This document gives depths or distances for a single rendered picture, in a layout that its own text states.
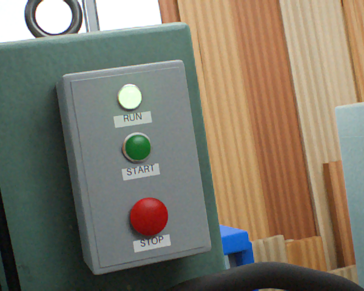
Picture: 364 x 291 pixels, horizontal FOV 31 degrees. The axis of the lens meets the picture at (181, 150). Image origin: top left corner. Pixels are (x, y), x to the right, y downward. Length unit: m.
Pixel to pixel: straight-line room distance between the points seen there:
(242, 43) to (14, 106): 1.63
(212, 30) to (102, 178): 1.60
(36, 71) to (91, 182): 0.12
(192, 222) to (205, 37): 1.57
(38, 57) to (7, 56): 0.03
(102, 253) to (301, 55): 1.75
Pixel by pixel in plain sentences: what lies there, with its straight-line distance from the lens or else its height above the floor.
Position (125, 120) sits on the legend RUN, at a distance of 0.53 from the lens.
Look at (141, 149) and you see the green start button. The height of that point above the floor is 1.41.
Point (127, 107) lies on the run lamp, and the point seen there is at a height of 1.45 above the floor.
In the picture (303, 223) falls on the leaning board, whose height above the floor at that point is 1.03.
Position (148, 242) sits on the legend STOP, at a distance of 0.54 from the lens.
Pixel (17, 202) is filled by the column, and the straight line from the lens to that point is 0.58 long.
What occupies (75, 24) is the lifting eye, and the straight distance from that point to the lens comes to 0.70.
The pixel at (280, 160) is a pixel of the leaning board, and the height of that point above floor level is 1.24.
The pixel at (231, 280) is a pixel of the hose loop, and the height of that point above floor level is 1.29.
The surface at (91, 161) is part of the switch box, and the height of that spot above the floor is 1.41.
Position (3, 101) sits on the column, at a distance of 0.58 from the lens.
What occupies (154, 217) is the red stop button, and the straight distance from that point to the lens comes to 0.52.
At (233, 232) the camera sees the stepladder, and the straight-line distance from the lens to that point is 1.50.
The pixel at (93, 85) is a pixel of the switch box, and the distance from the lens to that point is 0.53.
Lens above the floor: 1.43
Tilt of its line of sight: 3 degrees down
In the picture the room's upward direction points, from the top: 9 degrees counter-clockwise
